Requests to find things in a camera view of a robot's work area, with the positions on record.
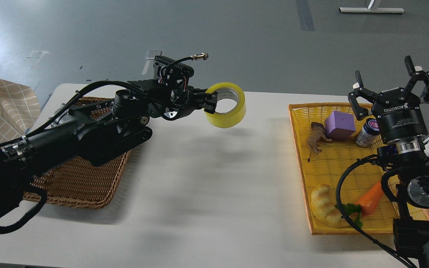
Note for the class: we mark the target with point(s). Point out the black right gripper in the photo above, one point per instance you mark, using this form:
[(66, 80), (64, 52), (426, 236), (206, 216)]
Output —
[(401, 118)]

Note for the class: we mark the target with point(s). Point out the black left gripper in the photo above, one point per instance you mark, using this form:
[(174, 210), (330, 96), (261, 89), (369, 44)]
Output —
[(178, 104)]

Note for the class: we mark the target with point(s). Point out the yellow tape roll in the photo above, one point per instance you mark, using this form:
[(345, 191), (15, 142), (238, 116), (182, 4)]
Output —
[(234, 116)]

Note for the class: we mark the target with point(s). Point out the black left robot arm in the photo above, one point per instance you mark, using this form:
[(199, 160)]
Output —
[(99, 123)]

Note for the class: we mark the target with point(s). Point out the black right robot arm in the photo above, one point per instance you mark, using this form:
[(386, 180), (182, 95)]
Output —
[(406, 175)]

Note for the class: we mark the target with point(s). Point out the small jar dark lid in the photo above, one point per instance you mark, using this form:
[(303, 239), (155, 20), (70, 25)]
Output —
[(368, 132)]

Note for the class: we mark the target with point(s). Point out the purple foam block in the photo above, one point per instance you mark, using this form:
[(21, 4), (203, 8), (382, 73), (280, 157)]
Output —
[(340, 125)]

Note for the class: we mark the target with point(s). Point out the yellow plastic basket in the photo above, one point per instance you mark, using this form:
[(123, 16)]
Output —
[(328, 166)]

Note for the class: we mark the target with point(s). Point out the brown toy animal figure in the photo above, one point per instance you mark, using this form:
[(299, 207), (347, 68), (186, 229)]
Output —
[(317, 135)]

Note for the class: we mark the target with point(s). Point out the orange toy carrot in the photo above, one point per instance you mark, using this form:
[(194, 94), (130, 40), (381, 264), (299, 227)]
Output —
[(366, 205)]

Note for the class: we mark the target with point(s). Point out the white metal stand base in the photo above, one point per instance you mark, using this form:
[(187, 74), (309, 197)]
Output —
[(371, 8)]

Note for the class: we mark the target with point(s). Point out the toy croissant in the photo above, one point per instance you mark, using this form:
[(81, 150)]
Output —
[(324, 209)]

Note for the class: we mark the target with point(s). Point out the brown wicker basket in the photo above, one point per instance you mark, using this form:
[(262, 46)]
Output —
[(68, 179)]

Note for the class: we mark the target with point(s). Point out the beige checkered cloth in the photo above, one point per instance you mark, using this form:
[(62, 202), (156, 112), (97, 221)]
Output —
[(19, 110)]

